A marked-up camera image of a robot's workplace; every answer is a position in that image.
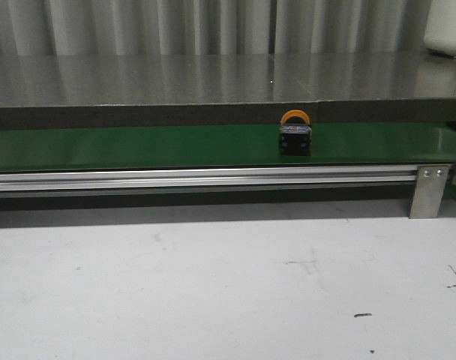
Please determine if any grey curtain backdrop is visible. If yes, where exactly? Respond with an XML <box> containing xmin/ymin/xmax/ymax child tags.
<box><xmin>0</xmin><ymin>1</ymin><xmax>430</xmax><ymax>56</ymax></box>

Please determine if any orange push button switch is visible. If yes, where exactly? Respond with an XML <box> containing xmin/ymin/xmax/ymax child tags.
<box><xmin>278</xmin><ymin>109</ymin><xmax>312</xmax><ymax>156</ymax></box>

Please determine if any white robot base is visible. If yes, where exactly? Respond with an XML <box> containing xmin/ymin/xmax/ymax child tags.
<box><xmin>423</xmin><ymin>0</ymin><xmax>456</xmax><ymax>58</ymax></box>

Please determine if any green conveyor belt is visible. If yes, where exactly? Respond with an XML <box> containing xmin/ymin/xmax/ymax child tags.
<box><xmin>0</xmin><ymin>122</ymin><xmax>456</xmax><ymax>173</ymax></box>

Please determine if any metal conveyor support bracket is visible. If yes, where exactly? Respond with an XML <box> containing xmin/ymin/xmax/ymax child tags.
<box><xmin>409</xmin><ymin>164</ymin><xmax>450</xmax><ymax>219</ymax></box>

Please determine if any aluminium conveyor side rail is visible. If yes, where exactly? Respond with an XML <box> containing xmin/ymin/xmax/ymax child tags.
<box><xmin>0</xmin><ymin>165</ymin><xmax>418</xmax><ymax>192</ymax></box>

